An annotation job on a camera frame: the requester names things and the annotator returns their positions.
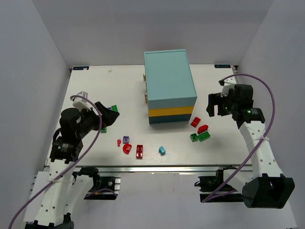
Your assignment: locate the small green lego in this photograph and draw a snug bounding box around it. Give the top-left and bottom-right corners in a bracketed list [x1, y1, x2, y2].
[101, 127, 107, 133]

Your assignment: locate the green lego plate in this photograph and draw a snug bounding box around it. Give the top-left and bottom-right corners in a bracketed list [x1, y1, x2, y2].
[111, 105, 118, 112]

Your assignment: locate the green rectangular lego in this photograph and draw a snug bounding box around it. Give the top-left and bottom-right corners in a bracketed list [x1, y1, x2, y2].
[198, 131, 211, 142]

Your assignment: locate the small cyan lego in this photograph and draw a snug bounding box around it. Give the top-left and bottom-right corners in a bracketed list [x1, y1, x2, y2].
[159, 146, 166, 156]

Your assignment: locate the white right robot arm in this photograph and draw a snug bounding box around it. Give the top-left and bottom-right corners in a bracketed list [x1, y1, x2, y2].
[206, 84, 295, 209]

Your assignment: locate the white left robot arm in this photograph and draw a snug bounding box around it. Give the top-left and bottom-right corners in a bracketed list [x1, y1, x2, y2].
[25, 101, 120, 229]

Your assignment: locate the red sloped lego right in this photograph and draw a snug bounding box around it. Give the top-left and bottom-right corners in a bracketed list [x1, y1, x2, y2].
[191, 116, 201, 127]

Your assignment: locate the red curved lego right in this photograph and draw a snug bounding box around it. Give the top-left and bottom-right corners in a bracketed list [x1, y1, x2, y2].
[197, 125, 209, 135]

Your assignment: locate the purple square lego lower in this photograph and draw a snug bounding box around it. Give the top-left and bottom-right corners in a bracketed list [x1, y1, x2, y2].
[122, 136, 130, 144]

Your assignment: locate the blue label right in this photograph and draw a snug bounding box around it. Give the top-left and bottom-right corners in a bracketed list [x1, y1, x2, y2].
[214, 64, 231, 69]

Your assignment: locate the blue label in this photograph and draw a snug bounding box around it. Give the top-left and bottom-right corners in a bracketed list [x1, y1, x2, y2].
[214, 64, 231, 69]
[72, 66, 89, 71]

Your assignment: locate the red half-round lego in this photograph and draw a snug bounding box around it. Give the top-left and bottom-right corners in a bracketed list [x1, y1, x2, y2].
[122, 144, 132, 155]

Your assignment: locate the stacked teal yellow drawer cabinet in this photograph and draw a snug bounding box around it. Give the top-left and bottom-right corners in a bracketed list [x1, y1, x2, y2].
[144, 49, 197, 125]

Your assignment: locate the red transparent rectangular lego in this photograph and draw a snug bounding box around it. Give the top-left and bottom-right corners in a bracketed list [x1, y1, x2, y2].
[136, 145, 143, 159]

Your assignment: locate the blue label left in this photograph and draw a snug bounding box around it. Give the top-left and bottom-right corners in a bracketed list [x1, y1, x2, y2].
[72, 66, 89, 71]

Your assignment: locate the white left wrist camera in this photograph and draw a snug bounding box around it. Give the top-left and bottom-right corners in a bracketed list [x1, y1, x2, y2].
[71, 91, 92, 111]

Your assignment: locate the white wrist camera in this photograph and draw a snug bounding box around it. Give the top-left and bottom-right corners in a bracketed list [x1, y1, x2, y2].
[219, 76, 237, 97]
[71, 91, 92, 111]

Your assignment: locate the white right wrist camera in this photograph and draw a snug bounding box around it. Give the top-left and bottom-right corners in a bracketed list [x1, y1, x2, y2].
[219, 76, 237, 97]

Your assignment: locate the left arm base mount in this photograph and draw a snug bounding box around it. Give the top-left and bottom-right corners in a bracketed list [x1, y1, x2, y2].
[72, 167, 117, 200]

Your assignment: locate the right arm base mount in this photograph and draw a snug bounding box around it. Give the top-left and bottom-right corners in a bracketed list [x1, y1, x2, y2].
[194, 167, 246, 203]

